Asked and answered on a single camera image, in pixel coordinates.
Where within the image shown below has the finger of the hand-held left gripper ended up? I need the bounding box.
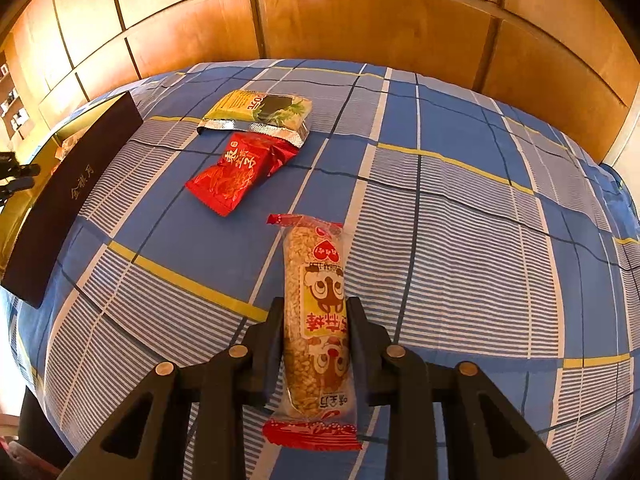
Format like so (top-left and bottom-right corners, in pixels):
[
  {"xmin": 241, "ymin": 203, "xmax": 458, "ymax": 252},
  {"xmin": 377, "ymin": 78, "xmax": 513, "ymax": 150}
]
[{"xmin": 0, "ymin": 152, "xmax": 41, "ymax": 198}]

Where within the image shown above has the long puffed rice bar packet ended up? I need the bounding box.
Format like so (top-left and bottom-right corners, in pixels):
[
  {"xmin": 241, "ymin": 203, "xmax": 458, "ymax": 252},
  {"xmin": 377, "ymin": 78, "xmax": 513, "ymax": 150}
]
[{"xmin": 262, "ymin": 213, "xmax": 363, "ymax": 452}]

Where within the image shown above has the blue plaid bed sheet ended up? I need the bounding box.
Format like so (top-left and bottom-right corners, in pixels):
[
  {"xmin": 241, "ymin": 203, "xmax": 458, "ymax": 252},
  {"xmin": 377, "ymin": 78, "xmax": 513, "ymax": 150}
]
[{"xmin": 10, "ymin": 59, "xmax": 640, "ymax": 480}]

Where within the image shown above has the wall shelf with small items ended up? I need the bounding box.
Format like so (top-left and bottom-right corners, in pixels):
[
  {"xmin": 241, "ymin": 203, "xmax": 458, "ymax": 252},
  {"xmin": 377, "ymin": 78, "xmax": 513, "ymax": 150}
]
[{"xmin": 0, "ymin": 50, "xmax": 33, "ymax": 141}]

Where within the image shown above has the dark cloth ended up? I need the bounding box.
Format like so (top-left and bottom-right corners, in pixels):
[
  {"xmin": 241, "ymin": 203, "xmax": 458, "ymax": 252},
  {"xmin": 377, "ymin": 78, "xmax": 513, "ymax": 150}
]
[{"xmin": 0, "ymin": 387, "xmax": 73, "ymax": 480}]

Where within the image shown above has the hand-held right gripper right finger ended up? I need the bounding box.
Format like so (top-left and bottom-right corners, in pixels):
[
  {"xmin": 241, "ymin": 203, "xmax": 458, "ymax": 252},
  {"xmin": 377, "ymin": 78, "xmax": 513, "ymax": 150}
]
[{"xmin": 346, "ymin": 297, "xmax": 571, "ymax": 480}]

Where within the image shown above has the red snack packet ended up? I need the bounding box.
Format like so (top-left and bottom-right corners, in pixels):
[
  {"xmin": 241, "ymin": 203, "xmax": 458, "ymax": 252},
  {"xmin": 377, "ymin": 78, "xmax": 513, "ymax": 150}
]
[{"xmin": 185, "ymin": 132, "xmax": 301, "ymax": 217}]

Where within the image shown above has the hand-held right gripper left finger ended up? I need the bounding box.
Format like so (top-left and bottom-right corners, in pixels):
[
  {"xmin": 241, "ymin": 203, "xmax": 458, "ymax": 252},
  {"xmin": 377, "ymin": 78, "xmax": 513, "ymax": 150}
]
[{"xmin": 60, "ymin": 297, "xmax": 286, "ymax": 480}]

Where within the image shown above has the dark gift box gold interior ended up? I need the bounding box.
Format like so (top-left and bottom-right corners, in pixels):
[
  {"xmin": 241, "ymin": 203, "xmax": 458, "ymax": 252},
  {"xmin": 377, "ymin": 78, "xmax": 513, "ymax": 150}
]
[{"xmin": 0, "ymin": 91, "xmax": 143, "ymax": 309}]

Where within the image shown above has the yellow green foil snack packet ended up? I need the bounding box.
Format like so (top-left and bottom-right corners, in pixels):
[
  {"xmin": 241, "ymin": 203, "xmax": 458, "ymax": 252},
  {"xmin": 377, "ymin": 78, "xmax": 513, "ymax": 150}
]
[{"xmin": 197, "ymin": 89, "xmax": 313, "ymax": 148}]

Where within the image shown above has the wooden wardrobe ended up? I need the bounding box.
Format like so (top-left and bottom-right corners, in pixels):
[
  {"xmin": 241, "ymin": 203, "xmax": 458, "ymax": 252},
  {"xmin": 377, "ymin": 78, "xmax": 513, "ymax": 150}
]
[{"xmin": 0, "ymin": 0, "xmax": 636, "ymax": 166}]

